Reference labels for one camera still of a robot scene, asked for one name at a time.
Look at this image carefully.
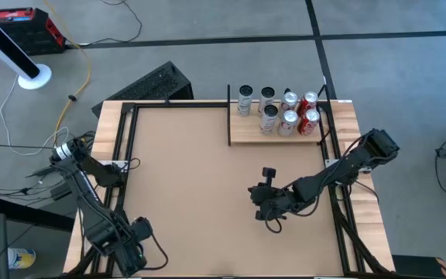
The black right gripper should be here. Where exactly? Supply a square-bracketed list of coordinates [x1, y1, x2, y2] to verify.
[248, 181, 301, 222]

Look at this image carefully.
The white pink Celsius can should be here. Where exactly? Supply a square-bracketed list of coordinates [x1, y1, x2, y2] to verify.
[257, 86, 276, 113]
[259, 104, 280, 136]

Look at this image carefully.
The silver Diet Coke can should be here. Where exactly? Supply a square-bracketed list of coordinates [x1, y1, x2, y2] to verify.
[279, 91, 299, 113]
[276, 109, 299, 137]

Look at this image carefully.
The red Star Wars Coca-Cola can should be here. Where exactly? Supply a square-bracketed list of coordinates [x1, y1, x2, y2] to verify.
[297, 108, 321, 136]
[298, 91, 319, 113]

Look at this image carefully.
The white blue Celsius can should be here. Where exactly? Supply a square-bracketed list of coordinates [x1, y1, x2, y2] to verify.
[236, 84, 254, 117]

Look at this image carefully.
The white yellow paper cup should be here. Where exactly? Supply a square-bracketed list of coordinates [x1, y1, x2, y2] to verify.
[7, 247, 37, 270]

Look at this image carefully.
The black desk foot bar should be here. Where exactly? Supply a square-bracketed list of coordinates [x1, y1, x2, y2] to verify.
[0, 195, 76, 233]

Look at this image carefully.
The black mesh-top computer tower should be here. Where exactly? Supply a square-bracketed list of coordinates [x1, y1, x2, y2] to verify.
[91, 60, 194, 119]

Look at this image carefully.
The black box orange striped edge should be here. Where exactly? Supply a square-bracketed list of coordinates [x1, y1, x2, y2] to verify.
[391, 253, 446, 279]

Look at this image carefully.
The black red plastic crate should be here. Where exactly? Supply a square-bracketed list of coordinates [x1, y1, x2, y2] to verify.
[0, 6, 68, 56]

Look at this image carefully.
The black white tower stand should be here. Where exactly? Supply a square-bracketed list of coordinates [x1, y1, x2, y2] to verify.
[0, 4, 53, 91]

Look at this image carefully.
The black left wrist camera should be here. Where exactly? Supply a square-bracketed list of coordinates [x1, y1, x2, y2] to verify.
[131, 215, 154, 240]

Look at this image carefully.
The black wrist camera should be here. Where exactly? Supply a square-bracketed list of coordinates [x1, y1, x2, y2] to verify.
[131, 215, 154, 240]
[262, 166, 278, 188]

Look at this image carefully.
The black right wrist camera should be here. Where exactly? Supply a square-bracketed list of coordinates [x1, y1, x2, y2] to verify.
[262, 166, 278, 188]

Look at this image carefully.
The wooden shelf with black frame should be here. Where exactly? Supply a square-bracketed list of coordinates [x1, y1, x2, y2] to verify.
[226, 84, 332, 147]

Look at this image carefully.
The black aluminium table frame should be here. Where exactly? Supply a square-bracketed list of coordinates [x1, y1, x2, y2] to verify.
[76, 98, 393, 279]

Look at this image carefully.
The yellow cable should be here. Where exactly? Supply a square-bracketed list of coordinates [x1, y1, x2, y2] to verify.
[43, 0, 92, 135]

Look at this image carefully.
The white floor cable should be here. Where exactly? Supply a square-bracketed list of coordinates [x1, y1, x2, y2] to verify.
[0, 75, 70, 157]

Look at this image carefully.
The black floor cable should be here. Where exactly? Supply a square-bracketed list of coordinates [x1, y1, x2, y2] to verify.
[77, 0, 143, 47]

